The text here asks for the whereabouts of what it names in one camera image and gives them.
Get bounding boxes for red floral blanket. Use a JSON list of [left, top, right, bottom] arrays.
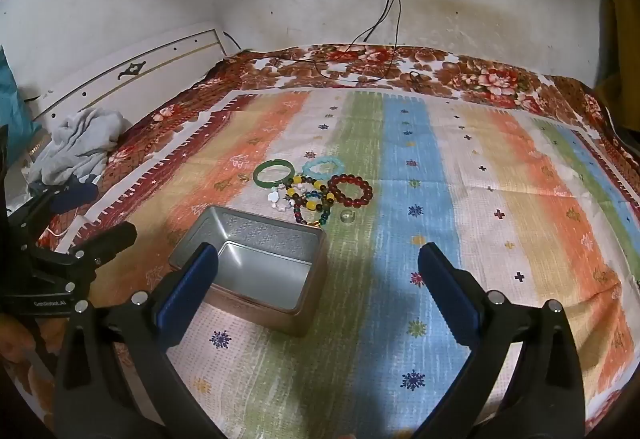
[[0, 44, 640, 420]]

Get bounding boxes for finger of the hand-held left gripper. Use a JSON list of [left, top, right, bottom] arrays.
[[9, 182, 99, 251], [37, 220, 138, 292]]

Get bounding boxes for white bed headboard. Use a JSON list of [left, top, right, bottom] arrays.
[[30, 22, 227, 126]]

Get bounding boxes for light blue bead bracelet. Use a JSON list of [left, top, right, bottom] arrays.
[[301, 157, 347, 180]]

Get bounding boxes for multicoloured glass bead bracelet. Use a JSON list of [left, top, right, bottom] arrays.
[[293, 198, 335, 228]]

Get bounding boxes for black power cable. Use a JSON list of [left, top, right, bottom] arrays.
[[277, 0, 393, 80], [372, 0, 404, 82]]

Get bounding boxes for green jade bangle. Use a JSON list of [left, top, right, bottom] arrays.
[[252, 160, 294, 189]]

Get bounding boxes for grey crumpled clothing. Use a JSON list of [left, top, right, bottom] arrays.
[[27, 107, 132, 188]]

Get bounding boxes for metal tin box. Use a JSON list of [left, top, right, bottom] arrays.
[[168, 204, 328, 338]]

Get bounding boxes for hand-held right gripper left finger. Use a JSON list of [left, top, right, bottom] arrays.
[[54, 242, 226, 439]]

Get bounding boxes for white shell bracelet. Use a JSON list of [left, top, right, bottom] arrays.
[[266, 186, 301, 213]]

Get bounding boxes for striped pastel blanket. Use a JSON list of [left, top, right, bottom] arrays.
[[85, 88, 640, 439]]

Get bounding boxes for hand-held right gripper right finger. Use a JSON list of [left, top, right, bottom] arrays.
[[417, 242, 586, 439]]

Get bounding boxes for red bead bracelet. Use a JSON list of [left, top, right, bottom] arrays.
[[327, 173, 375, 209]]

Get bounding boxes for yellow and dark bead bracelet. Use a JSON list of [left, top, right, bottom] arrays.
[[285, 174, 337, 210]]

